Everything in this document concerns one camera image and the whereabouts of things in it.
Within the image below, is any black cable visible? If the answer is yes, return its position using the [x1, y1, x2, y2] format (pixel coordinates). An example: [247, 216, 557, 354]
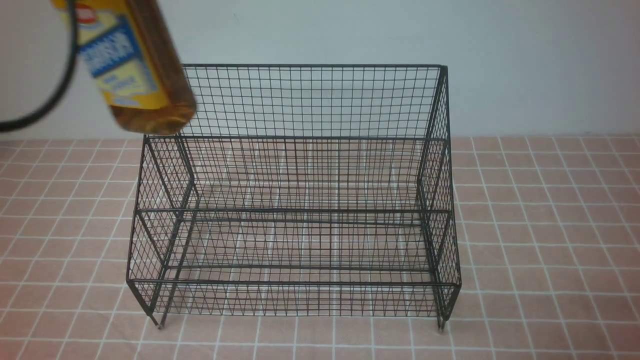
[0, 0, 79, 133]

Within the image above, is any amber cooking wine bottle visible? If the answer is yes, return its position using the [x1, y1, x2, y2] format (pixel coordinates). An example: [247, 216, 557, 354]
[73, 0, 197, 136]

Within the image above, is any black wire mesh rack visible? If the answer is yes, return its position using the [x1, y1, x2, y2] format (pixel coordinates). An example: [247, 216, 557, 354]
[126, 63, 462, 330]

